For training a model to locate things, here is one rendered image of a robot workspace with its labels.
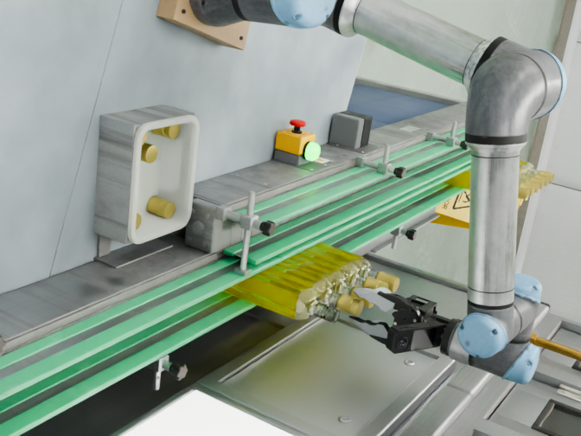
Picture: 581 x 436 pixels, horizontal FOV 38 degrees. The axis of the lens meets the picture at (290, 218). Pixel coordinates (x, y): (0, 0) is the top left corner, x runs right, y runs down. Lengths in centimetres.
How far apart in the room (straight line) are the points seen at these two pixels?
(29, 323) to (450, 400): 80
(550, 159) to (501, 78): 626
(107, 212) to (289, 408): 48
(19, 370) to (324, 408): 57
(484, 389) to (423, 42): 72
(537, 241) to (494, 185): 644
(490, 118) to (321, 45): 87
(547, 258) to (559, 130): 113
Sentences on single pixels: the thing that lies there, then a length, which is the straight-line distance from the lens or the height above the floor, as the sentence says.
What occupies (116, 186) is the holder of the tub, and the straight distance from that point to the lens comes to 153.
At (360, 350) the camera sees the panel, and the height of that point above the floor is 115.
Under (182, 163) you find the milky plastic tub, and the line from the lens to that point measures 163.
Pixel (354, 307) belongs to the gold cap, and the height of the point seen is 116.
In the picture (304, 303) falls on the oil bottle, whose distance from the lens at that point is 164.
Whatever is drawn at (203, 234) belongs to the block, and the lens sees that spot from 168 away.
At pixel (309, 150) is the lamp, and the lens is 200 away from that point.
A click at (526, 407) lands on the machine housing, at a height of 148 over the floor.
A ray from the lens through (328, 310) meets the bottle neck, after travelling 163.
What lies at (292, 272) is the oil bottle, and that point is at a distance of 172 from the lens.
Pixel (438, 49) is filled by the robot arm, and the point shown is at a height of 123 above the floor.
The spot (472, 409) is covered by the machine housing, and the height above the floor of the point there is 141.
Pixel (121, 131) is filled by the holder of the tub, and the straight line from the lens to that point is 150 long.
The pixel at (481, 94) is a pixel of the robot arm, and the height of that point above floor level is 135.
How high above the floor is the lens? 176
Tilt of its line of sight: 27 degrees down
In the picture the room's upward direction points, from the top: 108 degrees clockwise
